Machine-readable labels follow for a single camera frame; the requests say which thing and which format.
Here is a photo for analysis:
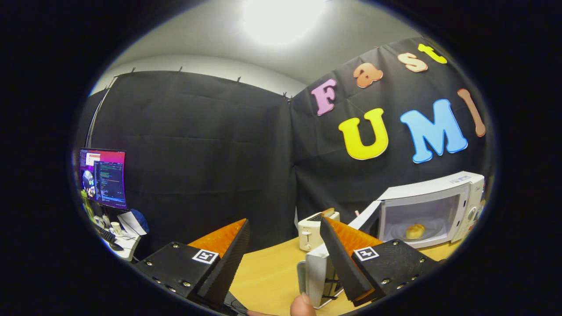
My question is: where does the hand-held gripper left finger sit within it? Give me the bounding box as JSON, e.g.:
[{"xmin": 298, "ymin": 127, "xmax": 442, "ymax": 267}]
[{"xmin": 133, "ymin": 219, "xmax": 251, "ymax": 308}]

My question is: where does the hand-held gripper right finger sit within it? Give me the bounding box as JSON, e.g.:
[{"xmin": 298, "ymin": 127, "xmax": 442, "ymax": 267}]
[{"xmin": 320, "ymin": 217, "xmax": 442, "ymax": 308}]

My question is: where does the white microwave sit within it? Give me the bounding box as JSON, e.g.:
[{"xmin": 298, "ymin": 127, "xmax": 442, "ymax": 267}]
[{"xmin": 297, "ymin": 171, "xmax": 486, "ymax": 309}]

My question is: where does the cream toaster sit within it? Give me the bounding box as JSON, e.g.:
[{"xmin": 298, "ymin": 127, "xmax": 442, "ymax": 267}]
[{"xmin": 298, "ymin": 211, "xmax": 341, "ymax": 251}]

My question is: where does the white office desk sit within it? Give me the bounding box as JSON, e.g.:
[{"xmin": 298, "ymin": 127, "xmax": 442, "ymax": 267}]
[{"xmin": 94, "ymin": 226, "xmax": 141, "ymax": 262}]

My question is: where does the white and blue bundle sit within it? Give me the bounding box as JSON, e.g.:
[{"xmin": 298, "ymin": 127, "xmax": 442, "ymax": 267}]
[{"xmin": 118, "ymin": 208, "xmax": 150, "ymax": 236}]

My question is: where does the black keyboard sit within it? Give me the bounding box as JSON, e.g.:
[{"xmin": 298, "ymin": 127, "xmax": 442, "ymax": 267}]
[{"xmin": 94, "ymin": 224, "xmax": 117, "ymax": 243}]

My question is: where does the computer monitor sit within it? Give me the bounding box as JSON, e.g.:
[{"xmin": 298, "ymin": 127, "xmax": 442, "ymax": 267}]
[{"xmin": 79, "ymin": 148, "xmax": 128, "ymax": 210}]

